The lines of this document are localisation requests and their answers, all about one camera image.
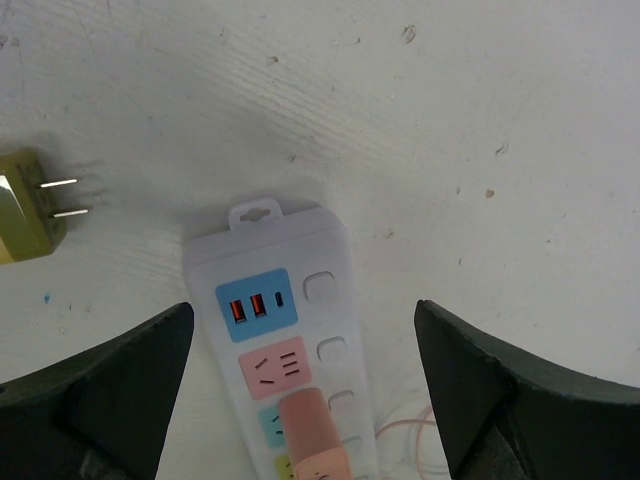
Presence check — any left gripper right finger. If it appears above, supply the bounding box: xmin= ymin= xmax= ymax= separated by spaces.
xmin=414 ymin=300 xmax=639 ymax=479

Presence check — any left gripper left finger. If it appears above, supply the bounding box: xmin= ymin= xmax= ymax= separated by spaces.
xmin=1 ymin=303 xmax=194 ymax=479

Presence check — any pink cube plug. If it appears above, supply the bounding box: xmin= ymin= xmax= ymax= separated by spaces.
xmin=278 ymin=388 xmax=353 ymax=480

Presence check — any yellow cube plug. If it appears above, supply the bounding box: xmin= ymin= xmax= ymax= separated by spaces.
xmin=1 ymin=148 xmax=90 ymax=265

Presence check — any white power strip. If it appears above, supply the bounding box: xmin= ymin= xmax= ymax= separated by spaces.
xmin=183 ymin=197 xmax=380 ymax=479

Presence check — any pink charging cable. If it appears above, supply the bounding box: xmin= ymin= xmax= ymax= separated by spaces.
xmin=374 ymin=404 xmax=451 ymax=476

